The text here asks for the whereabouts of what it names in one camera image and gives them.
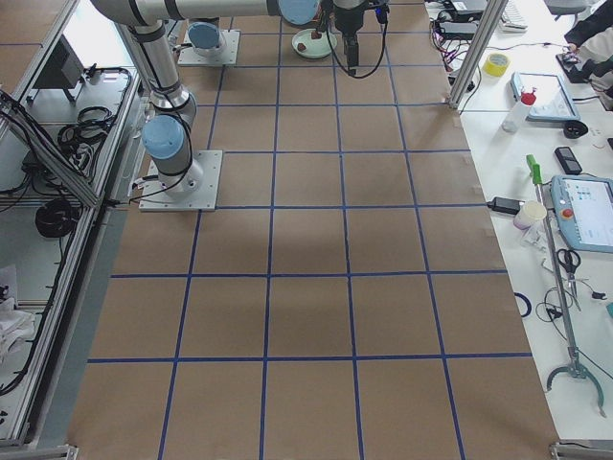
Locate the black smartphone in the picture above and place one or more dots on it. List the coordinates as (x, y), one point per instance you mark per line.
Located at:
(568, 161)

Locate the aluminium frame post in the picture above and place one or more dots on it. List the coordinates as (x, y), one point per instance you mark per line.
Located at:
(490, 19)

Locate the light green plate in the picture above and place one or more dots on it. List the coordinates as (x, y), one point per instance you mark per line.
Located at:
(315, 48)

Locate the blue teach pendant near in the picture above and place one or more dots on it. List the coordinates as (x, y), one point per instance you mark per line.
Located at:
(583, 210)

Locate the yellow tape roll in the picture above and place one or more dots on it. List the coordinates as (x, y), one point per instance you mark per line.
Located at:
(496, 64)

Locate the blue teach pendant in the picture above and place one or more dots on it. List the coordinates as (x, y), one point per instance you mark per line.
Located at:
(583, 210)
(553, 101)

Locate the black handled scissors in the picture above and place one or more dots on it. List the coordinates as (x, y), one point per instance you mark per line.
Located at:
(570, 261)

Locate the white paper cup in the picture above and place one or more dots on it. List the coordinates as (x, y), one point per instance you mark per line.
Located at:
(530, 213)

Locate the blue teach pendant far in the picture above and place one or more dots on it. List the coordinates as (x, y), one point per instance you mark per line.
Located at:
(553, 101)

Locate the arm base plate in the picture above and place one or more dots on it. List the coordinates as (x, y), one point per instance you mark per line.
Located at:
(197, 191)
(207, 45)

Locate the long metal grabber tool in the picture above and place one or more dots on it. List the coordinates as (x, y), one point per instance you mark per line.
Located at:
(574, 368)

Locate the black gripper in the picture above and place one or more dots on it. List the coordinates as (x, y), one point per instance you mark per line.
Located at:
(349, 21)

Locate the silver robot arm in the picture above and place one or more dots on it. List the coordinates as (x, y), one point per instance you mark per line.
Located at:
(167, 136)
(304, 12)

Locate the red cap squeeze bottle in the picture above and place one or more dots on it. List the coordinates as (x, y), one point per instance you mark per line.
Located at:
(519, 113)

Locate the black power adapter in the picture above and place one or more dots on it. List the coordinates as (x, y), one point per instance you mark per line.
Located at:
(505, 205)

